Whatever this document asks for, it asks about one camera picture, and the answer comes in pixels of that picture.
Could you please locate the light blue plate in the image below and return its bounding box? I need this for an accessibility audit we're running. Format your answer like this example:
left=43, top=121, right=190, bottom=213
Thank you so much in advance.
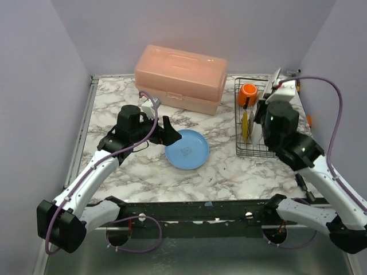
left=165, top=129, right=210, bottom=170

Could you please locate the small yellow patterned plate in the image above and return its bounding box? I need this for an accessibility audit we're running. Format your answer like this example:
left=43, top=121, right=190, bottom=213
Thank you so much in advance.
left=241, top=111, right=249, bottom=143

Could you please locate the large teal rimmed plate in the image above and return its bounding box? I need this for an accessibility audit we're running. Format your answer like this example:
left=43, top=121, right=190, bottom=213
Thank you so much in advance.
left=248, top=111, right=263, bottom=146

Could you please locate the orange mug black handle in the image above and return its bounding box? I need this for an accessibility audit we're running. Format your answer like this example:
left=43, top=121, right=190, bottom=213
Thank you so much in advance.
left=237, top=83, right=257, bottom=109

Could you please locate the teal Shi Hao Wei plate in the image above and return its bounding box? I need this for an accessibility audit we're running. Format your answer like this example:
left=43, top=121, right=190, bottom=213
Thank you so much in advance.
left=260, top=68, right=282, bottom=99

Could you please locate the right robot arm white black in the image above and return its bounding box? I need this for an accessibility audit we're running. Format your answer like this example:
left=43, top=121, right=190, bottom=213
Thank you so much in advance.
left=255, top=101, right=366, bottom=254

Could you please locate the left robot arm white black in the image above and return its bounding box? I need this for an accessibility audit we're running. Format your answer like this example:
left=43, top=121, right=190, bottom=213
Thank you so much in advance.
left=36, top=105, right=182, bottom=253

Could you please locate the pink translucent storage box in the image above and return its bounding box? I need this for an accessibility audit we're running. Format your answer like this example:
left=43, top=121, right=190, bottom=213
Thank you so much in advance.
left=134, top=45, right=228, bottom=115

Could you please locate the white cylinder at edge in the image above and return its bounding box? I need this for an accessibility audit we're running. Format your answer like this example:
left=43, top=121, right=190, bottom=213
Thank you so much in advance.
left=282, top=180, right=298, bottom=193

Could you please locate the yellow black tool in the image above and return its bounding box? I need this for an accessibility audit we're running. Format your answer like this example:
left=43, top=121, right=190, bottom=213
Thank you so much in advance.
left=295, top=69, right=301, bottom=93

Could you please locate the black bolt at edge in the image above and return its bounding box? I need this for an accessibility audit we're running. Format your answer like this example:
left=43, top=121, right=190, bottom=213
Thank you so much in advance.
left=295, top=173, right=315, bottom=202

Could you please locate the orange object at right edge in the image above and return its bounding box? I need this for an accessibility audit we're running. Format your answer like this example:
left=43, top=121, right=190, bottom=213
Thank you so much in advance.
left=306, top=115, right=312, bottom=128

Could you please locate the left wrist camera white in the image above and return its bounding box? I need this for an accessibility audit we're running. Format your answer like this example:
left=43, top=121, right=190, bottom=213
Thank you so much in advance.
left=139, top=92, right=161, bottom=119

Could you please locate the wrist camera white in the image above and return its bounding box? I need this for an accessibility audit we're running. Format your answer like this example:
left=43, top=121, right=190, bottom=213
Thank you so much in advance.
left=139, top=92, right=161, bottom=119
left=265, top=80, right=297, bottom=104

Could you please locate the black wire dish rack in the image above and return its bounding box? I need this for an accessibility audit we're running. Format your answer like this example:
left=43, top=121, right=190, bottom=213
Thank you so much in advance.
left=234, top=75, right=277, bottom=159

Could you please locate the black front mounting rail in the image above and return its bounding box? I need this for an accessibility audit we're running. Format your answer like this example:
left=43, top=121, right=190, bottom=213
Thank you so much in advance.
left=104, top=197, right=294, bottom=245

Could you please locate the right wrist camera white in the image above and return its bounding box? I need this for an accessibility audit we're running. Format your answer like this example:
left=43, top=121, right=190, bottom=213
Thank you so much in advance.
left=265, top=80, right=297, bottom=104

